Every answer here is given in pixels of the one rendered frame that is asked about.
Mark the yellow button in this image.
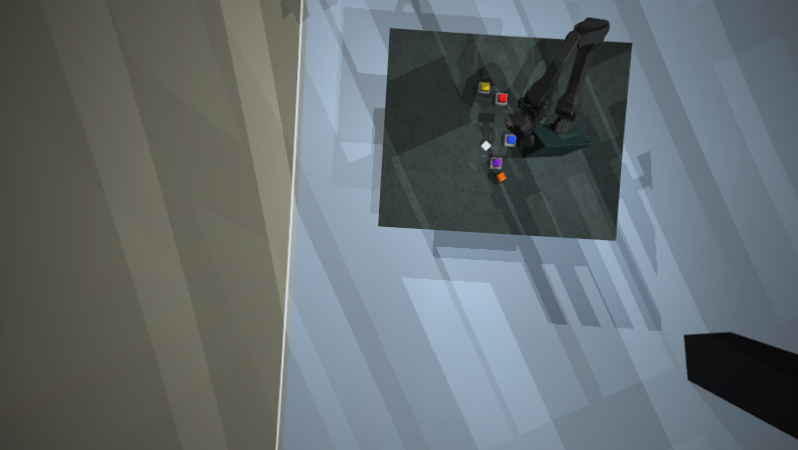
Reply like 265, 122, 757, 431
477, 82, 491, 96

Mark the blue button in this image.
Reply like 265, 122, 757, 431
502, 134, 516, 147

